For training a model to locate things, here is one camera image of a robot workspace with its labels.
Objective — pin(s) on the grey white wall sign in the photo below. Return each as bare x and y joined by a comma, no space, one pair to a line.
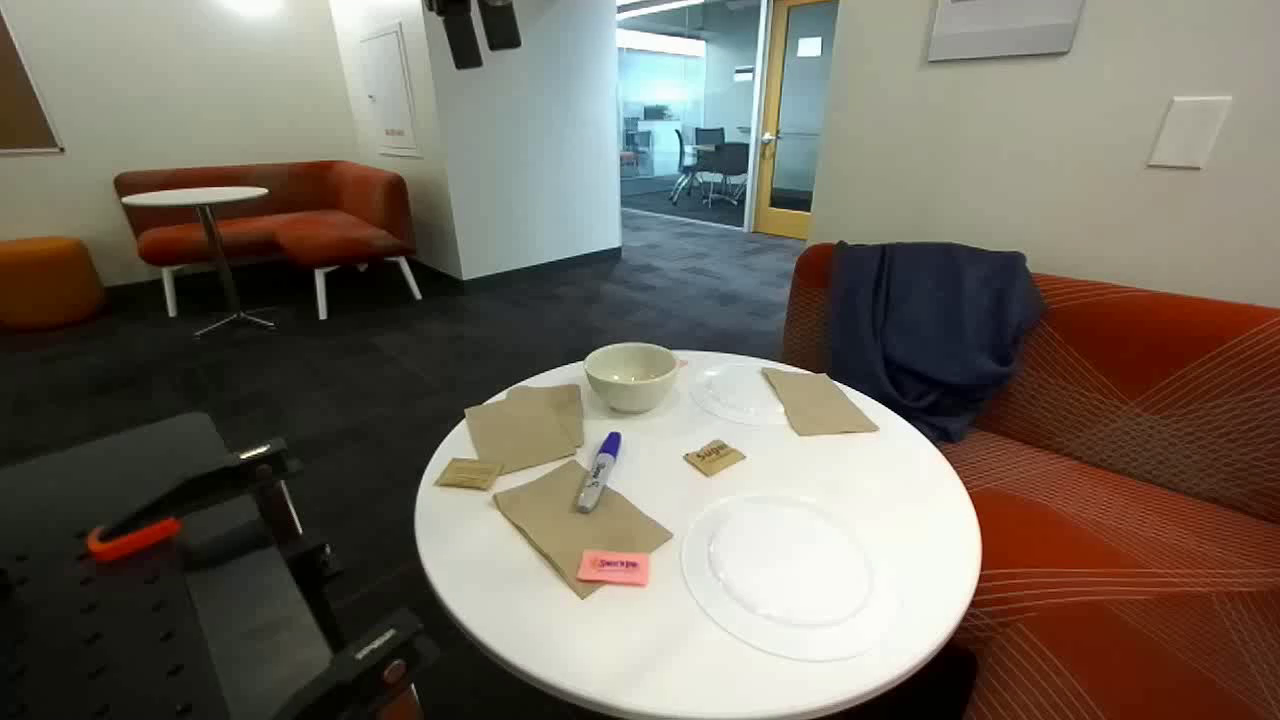
1000,25

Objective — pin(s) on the white wall switch plate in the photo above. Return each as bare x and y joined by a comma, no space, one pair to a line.
1189,130

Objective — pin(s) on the dark blue cloth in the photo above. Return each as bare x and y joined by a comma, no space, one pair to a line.
925,333

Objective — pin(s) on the blue capped grey marker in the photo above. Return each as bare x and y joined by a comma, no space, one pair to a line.
598,472

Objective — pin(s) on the cream ceramic bowl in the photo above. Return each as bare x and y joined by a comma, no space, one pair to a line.
628,383

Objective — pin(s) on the orange lounge sofa white legs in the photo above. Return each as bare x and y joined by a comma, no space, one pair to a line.
315,220

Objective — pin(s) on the wooden glass door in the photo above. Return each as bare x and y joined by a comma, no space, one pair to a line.
766,135

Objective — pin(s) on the orange patterned corner sofa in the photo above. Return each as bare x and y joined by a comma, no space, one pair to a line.
1135,452

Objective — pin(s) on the brown paper napkin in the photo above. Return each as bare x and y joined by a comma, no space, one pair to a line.
559,524
525,427
818,403

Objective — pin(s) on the white wall panel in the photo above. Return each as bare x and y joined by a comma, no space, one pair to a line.
389,82

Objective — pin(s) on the black office chair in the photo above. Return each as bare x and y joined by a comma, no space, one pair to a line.
723,162

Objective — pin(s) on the brown sugar packet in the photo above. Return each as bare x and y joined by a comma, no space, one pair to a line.
714,456

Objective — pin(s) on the small plain brown packet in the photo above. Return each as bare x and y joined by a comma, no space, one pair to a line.
465,472

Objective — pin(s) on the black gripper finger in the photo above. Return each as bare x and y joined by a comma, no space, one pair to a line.
501,21
462,33

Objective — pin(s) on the pink sweetener packet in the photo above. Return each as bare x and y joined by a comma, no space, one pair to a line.
614,569

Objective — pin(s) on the brown wall board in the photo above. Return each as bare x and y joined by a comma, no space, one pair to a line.
19,103

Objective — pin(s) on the small round white side table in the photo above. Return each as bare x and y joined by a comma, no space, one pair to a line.
192,199

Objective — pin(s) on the orange round ottoman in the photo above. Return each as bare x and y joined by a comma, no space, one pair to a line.
44,281

